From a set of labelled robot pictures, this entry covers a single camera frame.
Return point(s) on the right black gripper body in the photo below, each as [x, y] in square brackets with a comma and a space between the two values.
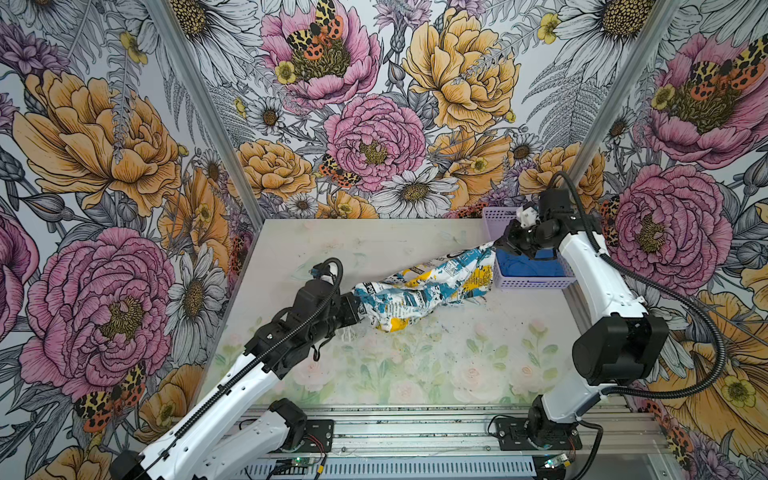
[531, 238]

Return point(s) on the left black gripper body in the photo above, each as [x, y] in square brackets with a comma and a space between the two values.
[339, 310]

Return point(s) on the lavender plastic laundry basket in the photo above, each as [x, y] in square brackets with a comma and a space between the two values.
[496, 220]

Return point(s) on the white teal yellow printed garment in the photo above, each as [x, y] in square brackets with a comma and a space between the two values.
[407, 296]

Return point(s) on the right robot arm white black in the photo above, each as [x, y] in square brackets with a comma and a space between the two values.
[623, 341]

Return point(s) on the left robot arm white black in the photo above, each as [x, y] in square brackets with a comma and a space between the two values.
[198, 447]

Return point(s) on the blue cloth garment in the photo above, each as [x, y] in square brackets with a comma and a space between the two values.
[544, 264]

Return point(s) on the green circuit board left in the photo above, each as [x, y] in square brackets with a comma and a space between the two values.
[298, 466]

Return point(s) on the green circuit board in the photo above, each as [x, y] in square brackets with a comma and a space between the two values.
[298, 466]
[557, 461]

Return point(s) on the green circuit board right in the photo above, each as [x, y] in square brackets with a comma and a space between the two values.
[557, 461]

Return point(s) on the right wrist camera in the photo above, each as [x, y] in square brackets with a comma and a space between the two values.
[527, 216]

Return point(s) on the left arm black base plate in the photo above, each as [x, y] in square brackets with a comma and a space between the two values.
[317, 438]

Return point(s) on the aluminium mounting rail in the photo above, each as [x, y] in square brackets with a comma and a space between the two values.
[435, 431]

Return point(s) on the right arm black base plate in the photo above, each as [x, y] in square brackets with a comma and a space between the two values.
[518, 434]

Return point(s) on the white slotted cable duct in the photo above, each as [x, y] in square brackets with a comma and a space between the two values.
[477, 467]

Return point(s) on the right aluminium corner post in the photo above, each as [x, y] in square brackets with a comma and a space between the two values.
[646, 46]

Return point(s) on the aluminium corner post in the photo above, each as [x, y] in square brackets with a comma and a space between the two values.
[185, 62]
[646, 46]

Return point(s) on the left aluminium corner post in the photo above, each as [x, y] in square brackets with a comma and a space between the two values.
[185, 62]

